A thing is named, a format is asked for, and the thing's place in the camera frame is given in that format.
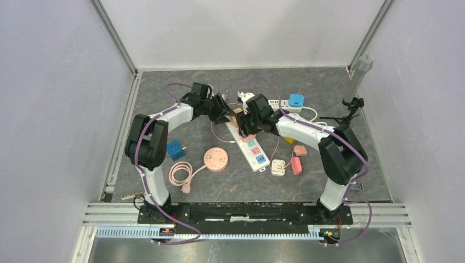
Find thin pink charging cable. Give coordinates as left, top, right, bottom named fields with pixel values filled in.
left=211, top=103, right=297, bottom=173

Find grey microphone on stand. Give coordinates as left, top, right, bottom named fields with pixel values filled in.
left=319, top=54, right=374, bottom=124

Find light blue square plug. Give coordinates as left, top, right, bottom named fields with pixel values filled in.
left=288, top=94, right=304, bottom=107

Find blue cube socket adapter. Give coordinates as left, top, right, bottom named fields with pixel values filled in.
left=167, top=140, right=186, bottom=161

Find white power strip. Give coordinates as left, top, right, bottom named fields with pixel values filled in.
left=225, top=122, right=270, bottom=172
left=268, top=100, right=303, bottom=113

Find yellow cube adapter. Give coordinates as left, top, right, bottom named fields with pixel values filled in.
left=284, top=137, right=295, bottom=144

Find purple cable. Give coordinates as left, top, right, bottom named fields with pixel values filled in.
left=240, top=77, right=373, bottom=248
left=133, top=83, right=202, bottom=246

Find white usb charger plug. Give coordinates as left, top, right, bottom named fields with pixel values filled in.
left=270, top=159, right=286, bottom=176

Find beige cube adapter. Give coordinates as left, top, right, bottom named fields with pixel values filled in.
left=230, top=108, right=243, bottom=128

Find pink plug adapter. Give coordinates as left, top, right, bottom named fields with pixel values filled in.
left=290, top=156, right=303, bottom=175

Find pink cube adapter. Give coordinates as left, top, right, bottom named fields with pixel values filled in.
left=241, top=134, right=256, bottom=143

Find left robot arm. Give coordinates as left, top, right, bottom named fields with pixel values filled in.
left=124, top=82, right=236, bottom=223

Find small salmon charger plug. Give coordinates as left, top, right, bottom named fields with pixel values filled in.
left=293, top=145, right=308, bottom=156

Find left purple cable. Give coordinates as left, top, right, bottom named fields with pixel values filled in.
left=133, top=83, right=202, bottom=246

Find white coiled strip cable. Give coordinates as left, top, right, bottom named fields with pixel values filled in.
left=290, top=106, right=328, bottom=128

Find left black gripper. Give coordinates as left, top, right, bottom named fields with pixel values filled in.
left=201, top=94, right=234, bottom=126

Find light blue cable duct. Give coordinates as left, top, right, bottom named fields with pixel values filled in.
left=95, top=226, right=324, bottom=241

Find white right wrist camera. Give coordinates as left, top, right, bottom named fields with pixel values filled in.
left=237, top=92, right=255, bottom=111

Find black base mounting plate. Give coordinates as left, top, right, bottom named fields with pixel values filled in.
left=138, top=202, right=354, bottom=235

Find pink round socket base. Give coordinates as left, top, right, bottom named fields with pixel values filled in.
left=203, top=147, right=229, bottom=173

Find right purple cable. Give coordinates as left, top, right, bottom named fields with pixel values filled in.
left=240, top=77, right=373, bottom=248

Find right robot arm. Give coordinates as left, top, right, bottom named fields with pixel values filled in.
left=236, top=92, right=367, bottom=224

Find pink coiled power cable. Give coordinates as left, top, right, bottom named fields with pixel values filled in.
left=168, top=161, right=208, bottom=194

